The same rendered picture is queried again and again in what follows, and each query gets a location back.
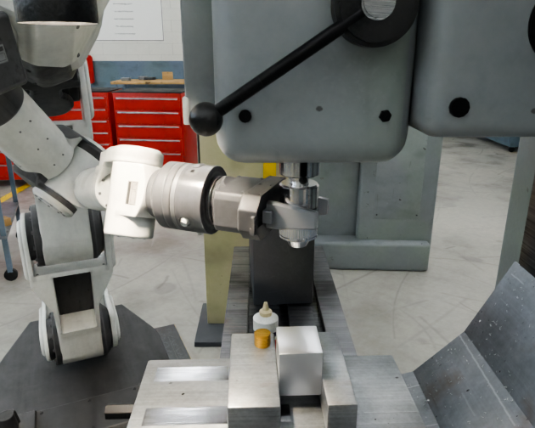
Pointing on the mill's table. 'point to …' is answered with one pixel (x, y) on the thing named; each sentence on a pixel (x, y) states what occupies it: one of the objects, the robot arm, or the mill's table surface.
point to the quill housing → (308, 87)
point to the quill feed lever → (350, 9)
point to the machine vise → (159, 380)
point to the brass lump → (261, 338)
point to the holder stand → (281, 271)
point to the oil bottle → (266, 320)
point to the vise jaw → (253, 385)
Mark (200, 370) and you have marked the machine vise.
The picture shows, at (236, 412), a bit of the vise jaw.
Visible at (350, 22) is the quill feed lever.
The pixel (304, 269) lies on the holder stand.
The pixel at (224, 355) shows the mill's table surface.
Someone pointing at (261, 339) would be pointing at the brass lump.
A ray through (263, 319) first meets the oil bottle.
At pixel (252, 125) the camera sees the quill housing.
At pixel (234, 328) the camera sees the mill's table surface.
